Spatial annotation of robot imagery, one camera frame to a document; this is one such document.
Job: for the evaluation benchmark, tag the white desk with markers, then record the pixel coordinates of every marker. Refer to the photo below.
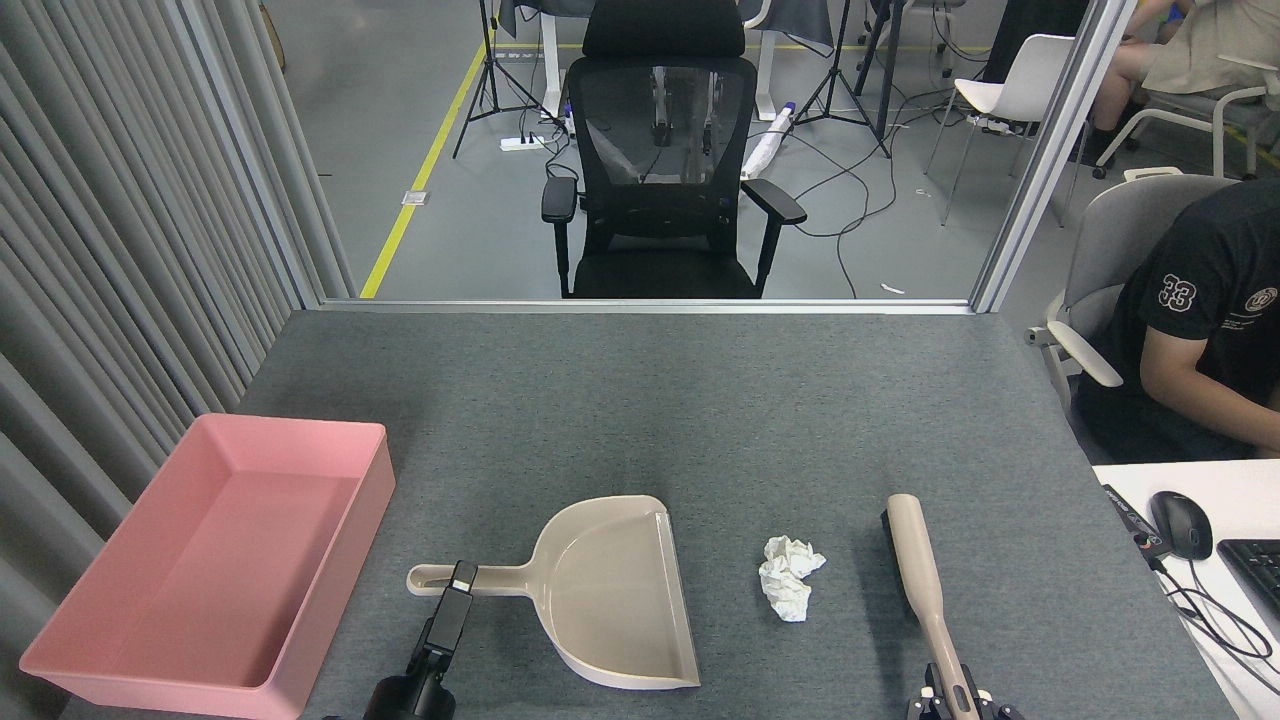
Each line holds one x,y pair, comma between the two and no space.
1240,490

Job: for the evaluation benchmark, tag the black computer mouse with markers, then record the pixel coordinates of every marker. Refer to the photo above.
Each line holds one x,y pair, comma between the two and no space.
1180,525

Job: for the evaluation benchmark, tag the black tripod stand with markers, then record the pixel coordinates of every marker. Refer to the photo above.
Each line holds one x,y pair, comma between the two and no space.
833,60
491,60

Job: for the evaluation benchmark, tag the person in black shirt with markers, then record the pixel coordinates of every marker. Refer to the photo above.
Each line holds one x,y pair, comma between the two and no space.
1200,270

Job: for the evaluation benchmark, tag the slanted silver frame post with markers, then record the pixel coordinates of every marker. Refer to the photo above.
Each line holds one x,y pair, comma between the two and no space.
1040,150

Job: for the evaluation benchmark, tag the grey pleated curtain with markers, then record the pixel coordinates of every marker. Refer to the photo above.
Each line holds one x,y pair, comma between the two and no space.
100,200

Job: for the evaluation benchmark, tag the grey chair white armrests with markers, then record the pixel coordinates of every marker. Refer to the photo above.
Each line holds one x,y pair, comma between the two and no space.
1200,105

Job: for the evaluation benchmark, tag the white power strip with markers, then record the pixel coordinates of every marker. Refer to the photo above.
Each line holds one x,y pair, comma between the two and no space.
522,143

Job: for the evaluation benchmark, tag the beige plastic dustpan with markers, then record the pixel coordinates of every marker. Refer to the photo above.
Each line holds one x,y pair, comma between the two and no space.
610,590

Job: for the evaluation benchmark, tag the silver floor socket box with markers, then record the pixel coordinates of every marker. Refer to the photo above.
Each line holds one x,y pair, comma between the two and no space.
416,198

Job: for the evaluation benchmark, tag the silver frame rail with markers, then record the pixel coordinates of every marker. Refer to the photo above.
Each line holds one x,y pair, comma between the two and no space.
650,305

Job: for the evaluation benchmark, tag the pink plastic bin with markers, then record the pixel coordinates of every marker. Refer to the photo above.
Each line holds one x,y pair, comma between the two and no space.
200,560

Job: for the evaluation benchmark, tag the black keyboard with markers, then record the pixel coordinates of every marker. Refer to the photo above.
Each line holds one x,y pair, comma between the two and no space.
1255,575

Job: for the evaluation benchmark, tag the beige hand brush black bristles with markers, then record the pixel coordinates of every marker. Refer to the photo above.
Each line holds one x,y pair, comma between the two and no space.
912,555

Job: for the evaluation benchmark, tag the person in beige clothes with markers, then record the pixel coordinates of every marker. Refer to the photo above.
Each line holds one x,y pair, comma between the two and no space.
1200,45

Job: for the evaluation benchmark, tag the black slim device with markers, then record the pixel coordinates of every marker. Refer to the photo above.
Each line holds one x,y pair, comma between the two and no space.
1130,518

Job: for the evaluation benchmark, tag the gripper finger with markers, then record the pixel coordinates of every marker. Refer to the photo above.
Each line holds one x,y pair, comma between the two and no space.
927,705
448,620
995,710

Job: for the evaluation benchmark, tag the black mesh office chair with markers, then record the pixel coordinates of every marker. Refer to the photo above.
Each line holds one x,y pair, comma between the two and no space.
660,270

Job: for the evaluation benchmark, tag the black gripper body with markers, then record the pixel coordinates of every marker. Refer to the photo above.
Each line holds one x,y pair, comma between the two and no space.
410,700

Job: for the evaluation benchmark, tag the white plastic chair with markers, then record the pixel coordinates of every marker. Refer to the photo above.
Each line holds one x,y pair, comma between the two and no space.
1020,90

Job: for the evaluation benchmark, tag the grey padded chair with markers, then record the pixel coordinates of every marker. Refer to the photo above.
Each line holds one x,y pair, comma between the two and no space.
1120,240

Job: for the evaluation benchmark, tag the person's right forearm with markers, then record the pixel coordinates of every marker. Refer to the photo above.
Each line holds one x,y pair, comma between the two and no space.
1190,390

